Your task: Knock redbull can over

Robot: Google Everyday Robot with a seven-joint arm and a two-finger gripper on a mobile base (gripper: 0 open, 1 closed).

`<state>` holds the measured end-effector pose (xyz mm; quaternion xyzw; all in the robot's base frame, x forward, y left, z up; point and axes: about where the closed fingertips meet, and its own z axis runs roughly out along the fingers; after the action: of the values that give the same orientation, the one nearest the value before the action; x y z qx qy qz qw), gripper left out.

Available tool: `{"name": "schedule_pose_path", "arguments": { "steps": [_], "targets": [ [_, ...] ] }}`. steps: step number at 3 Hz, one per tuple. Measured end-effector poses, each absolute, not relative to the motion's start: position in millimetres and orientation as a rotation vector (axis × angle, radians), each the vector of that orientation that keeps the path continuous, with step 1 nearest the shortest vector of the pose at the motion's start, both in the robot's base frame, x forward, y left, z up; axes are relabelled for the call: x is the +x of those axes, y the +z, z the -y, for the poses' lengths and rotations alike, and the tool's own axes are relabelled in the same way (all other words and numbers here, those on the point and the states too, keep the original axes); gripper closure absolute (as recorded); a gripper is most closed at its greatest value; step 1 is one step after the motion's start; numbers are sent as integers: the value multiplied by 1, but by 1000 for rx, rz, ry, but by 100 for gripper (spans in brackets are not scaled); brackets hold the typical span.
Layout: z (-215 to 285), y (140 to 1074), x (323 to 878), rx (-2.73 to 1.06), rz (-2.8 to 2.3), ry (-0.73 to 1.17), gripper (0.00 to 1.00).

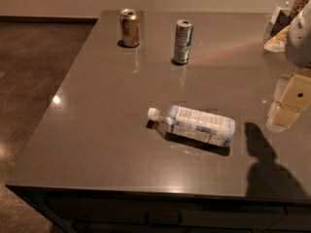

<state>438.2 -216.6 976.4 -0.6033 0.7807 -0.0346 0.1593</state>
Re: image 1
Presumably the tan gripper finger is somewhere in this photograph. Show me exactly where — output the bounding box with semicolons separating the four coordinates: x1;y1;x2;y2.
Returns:
265;69;311;133

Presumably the silver blue redbull can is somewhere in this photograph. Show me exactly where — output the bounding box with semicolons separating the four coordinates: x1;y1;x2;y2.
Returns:
173;18;193;64

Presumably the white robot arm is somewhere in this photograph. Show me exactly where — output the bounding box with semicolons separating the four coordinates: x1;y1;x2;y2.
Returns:
264;1;311;133

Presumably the gold soda can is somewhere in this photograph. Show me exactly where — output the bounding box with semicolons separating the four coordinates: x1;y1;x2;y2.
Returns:
120;9;139;48

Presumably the crumpled wrapper on table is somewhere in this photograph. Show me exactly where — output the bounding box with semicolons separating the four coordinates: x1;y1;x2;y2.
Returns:
264;26;290;52

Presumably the clear bottle at table edge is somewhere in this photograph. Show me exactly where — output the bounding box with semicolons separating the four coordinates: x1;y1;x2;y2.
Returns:
263;0;296;43

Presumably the clear plastic water bottle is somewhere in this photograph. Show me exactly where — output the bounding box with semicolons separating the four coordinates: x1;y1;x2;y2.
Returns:
148;105;235;148

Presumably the black drawer handle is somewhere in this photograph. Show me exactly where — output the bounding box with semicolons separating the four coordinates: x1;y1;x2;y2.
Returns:
145;211;182;226

